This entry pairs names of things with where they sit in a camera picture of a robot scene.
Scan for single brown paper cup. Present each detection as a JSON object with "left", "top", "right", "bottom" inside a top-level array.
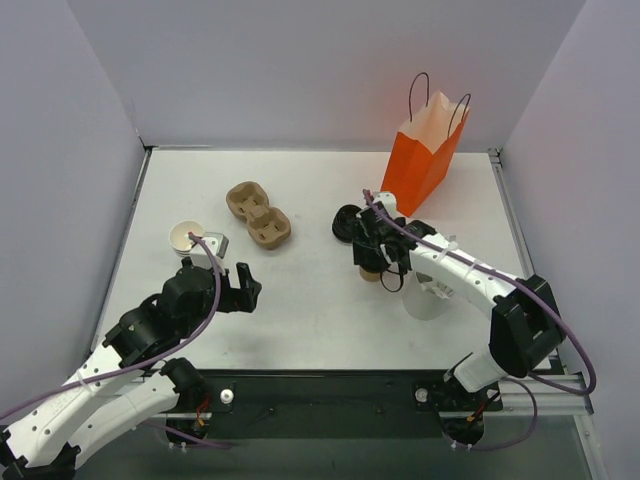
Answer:
[{"left": 359, "top": 267, "right": 381, "bottom": 282}]

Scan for brown pulp cup carrier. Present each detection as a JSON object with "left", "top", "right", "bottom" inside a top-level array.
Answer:
[{"left": 226, "top": 181, "right": 292, "bottom": 250}]

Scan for orange paper bag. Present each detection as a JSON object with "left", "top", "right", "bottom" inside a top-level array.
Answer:
[{"left": 380, "top": 72, "right": 471, "bottom": 216}]

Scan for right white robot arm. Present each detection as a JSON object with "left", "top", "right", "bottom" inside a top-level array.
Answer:
[{"left": 350, "top": 208, "right": 566, "bottom": 408}]

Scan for stack of black lids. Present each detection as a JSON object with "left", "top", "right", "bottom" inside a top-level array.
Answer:
[{"left": 331, "top": 204, "right": 361, "bottom": 244}]

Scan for stack of paper cups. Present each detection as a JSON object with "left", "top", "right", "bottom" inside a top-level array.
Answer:
[{"left": 169, "top": 220, "right": 205, "bottom": 257}]

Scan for white wrapped straws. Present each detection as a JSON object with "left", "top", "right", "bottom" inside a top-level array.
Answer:
[{"left": 420, "top": 279, "right": 455, "bottom": 300}]

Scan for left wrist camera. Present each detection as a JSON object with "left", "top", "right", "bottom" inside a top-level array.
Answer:
[{"left": 189, "top": 232, "right": 229, "bottom": 269}]

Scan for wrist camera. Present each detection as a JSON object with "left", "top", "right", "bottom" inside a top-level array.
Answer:
[
  {"left": 363, "top": 189, "right": 398, "bottom": 219},
  {"left": 189, "top": 232, "right": 229, "bottom": 269}
]

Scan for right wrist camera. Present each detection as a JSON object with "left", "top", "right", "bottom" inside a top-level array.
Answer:
[{"left": 363, "top": 189, "right": 398, "bottom": 219}]

